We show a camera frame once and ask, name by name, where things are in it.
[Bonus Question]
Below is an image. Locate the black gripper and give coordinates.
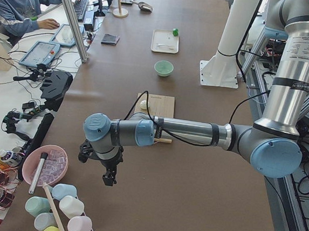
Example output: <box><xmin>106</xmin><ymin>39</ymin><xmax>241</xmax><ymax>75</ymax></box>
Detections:
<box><xmin>78</xmin><ymin>139</ymin><xmax>124</xmax><ymax>186</ymax></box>

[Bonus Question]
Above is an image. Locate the white ceramic spoon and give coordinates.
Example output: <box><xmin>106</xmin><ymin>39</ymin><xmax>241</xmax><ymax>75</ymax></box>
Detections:
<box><xmin>156</xmin><ymin>43</ymin><xmax>176</xmax><ymax>50</ymax></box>

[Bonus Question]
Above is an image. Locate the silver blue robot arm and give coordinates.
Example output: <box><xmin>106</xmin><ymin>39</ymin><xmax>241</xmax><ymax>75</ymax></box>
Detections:
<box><xmin>78</xmin><ymin>0</ymin><xmax>309</xmax><ymax>186</ymax></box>

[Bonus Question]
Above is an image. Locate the pink bowl with ice cubes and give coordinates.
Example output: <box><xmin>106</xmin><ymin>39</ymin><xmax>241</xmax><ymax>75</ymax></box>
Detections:
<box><xmin>22</xmin><ymin>145</ymin><xmax>68</xmax><ymax>187</ymax></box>

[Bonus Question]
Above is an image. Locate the metal tube in bowl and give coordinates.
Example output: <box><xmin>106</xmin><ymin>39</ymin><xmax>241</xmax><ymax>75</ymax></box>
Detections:
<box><xmin>28</xmin><ymin>152</ymin><xmax>48</xmax><ymax>195</ymax></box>

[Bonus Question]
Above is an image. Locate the mint green bowl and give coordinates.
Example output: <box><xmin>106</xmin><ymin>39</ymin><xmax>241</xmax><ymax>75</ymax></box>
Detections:
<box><xmin>154</xmin><ymin>60</ymin><xmax>174</xmax><ymax>77</ymax></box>

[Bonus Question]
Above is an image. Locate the white cup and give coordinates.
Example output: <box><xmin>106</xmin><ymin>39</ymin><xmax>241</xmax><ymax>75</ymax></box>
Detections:
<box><xmin>59</xmin><ymin>195</ymin><xmax>84</xmax><ymax>219</ymax></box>

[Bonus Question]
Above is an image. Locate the light blue cup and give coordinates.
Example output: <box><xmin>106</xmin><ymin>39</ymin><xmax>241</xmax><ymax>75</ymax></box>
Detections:
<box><xmin>52</xmin><ymin>184</ymin><xmax>77</xmax><ymax>201</ymax></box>

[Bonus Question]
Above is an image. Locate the pink cup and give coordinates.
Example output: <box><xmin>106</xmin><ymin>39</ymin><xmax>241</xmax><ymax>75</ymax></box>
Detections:
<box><xmin>67</xmin><ymin>216</ymin><xmax>93</xmax><ymax>231</ymax></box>

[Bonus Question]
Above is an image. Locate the wooden cup rack pole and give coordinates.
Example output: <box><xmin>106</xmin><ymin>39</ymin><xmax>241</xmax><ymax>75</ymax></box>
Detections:
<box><xmin>43</xmin><ymin>183</ymin><xmax>65</xmax><ymax>231</ymax></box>

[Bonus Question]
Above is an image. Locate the grey blue cup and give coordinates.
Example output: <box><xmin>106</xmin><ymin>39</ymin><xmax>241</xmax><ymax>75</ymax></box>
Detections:
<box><xmin>33</xmin><ymin>212</ymin><xmax>57</xmax><ymax>231</ymax></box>

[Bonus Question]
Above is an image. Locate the mint green cup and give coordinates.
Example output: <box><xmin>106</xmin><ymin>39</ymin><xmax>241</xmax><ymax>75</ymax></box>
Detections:
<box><xmin>25</xmin><ymin>197</ymin><xmax>51</xmax><ymax>218</ymax></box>

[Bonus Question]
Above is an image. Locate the wooden cutting board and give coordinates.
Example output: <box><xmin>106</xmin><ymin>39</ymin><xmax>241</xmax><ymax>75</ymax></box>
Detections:
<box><xmin>134</xmin><ymin>94</ymin><xmax>175</xmax><ymax>118</ymax></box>

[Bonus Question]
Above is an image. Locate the black plastic device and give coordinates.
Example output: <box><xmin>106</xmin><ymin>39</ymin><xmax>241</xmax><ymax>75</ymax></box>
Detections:
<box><xmin>40</xmin><ymin>71</ymin><xmax>73</xmax><ymax>111</ymax></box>

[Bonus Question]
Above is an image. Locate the grey folded cloth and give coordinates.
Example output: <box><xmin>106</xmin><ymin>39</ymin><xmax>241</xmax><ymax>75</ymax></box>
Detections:
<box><xmin>101</xmin><ymin>33</ymin><xmax>120</xmax><ymax>46</ymax></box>

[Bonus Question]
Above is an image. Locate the blue teach pendant tablet near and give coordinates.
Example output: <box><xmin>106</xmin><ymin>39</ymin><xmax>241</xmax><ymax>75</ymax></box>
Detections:
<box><xmin>18</xmin><ymin>41</ymin><xmax>60</xmax><ymax>68</ymax></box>

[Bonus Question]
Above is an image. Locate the blue teach pendant tablet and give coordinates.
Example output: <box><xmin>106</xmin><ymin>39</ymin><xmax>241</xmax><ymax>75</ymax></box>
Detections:
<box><xmin>50</xmin><ymin>24</ymin><xmax>75</xmax><ymax>47</ymax></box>
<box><xmin>18</xmin><ymin>41</ymin><xmax>60</xmax><ymax>68</ymax></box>

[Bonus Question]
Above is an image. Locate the cream rabbit tray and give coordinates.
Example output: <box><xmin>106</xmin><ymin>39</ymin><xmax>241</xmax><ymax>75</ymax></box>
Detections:
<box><xmin>150</xmin><ymin>29</ymin><xmax>180</xmax><ymax>54</ymax></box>

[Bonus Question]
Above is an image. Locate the blue teach pendant tablet far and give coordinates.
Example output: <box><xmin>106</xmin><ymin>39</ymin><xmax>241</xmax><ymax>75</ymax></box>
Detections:
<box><xmin>50</xmin><ymin>24</ymin><xmax>75</xmax><ymax>47</ymax></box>

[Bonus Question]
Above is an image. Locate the wooden mug tree stand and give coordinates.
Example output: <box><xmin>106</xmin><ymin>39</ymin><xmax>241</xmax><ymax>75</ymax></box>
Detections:
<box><xmin>112</xmin><ymin>0</ymin><xmax>129</xmax><ymax>18</ymax></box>

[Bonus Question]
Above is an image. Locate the black keyboard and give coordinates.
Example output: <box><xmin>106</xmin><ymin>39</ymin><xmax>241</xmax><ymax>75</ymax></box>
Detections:
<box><xmin>73</xmin><ymin>0</ymin><xmax>89</xmax><ymax>22</ymax></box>

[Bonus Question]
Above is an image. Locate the metal scoop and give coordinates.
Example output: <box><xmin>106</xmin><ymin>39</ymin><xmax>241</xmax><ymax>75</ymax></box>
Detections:
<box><xmin>130</xmin><ymin>0</ymin><xmax>153</xmax><ymax>12</ymax></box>

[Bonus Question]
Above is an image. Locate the person in blue hoodie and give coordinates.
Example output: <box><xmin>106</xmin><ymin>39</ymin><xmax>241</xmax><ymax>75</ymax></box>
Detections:
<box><xmin>0</xmin><ymin>0</ymin><xmax>81</xmax><ymax>50</ymax></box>

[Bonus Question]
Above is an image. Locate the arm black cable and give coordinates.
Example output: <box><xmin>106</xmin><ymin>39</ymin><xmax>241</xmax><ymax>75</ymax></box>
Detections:
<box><xmin>121</xmin><ymin>78</ymin><xmax>270</xmax><ymax>153</ymax></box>

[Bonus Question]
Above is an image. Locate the aluminium frame post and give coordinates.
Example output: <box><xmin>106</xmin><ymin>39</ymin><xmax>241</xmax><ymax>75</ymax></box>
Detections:
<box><xmin>61</xmin><ymin>0</ymin><xmax>88</xmax><ymax>63</ymax></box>

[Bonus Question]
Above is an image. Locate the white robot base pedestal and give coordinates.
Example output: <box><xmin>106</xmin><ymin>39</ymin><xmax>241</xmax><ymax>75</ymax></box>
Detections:
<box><xmin>200</xmin><ymin>0</ymin><xmax>263</xmax><ymax>88</ymax></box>

